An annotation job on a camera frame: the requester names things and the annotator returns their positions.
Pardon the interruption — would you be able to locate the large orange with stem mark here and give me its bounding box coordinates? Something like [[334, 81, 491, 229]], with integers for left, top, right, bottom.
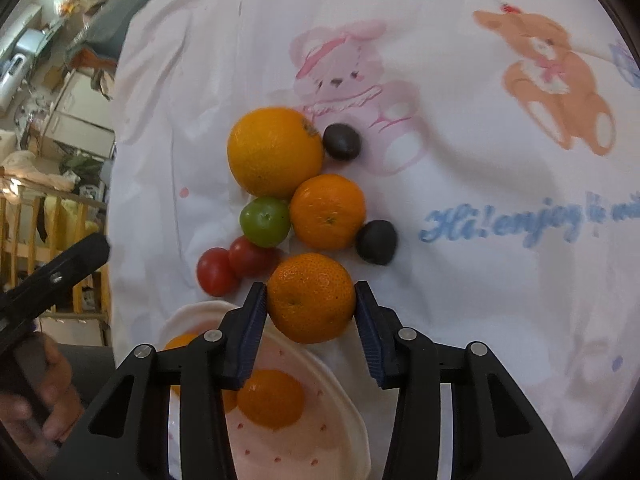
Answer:
[[227, 106, 325, 199]]

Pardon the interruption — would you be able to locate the white base cabinet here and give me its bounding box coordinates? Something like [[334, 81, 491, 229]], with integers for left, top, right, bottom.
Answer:
[[45, 70, 117, 161]]

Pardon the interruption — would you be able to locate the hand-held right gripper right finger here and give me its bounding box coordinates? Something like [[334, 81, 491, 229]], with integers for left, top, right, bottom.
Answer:
[[354, 281, 573, 480]]

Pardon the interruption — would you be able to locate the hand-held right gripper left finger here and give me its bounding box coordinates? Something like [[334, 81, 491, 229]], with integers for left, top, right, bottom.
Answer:
[[47, 282, 268, 480]]

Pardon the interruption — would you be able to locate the pink dotted plate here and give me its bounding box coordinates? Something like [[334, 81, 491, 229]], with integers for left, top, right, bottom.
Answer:
[[157, 301, 373, 480]]

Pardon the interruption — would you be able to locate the white printed blanket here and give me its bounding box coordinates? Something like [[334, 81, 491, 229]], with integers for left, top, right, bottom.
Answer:
[[107, 0, 640, 480]]

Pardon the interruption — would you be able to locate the white water heater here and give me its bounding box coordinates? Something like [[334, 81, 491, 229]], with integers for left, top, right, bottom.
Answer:
[[0, 27, 46, 111]]

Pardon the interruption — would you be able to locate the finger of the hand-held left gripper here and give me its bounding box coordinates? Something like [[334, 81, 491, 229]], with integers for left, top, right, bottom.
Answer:
[[30, 232, 111, 322]]

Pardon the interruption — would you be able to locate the small tangerine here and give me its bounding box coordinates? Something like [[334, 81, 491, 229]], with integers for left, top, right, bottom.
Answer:
[[236, 369, 306, 431]]

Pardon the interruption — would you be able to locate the person's left hand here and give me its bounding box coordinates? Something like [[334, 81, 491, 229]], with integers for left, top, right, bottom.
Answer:
[[0, 335, 86, 461]]

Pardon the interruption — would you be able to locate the dark plum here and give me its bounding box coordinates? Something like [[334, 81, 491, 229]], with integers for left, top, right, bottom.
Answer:
[[355, 220, 399, 266], [322, 123, 362, 162]]

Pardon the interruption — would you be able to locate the red cherry tomato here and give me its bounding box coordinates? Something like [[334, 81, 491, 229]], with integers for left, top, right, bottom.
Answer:
[[196, 247, 241, 297], [228, 236, 281, 279]]

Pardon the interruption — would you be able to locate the green tomato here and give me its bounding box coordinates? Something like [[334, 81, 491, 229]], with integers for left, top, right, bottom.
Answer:
[[239, 197, 292, 249]]

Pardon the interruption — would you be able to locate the beige plush toy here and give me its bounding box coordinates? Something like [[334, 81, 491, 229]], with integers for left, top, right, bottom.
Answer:
[[0, 152, 76, 193]]

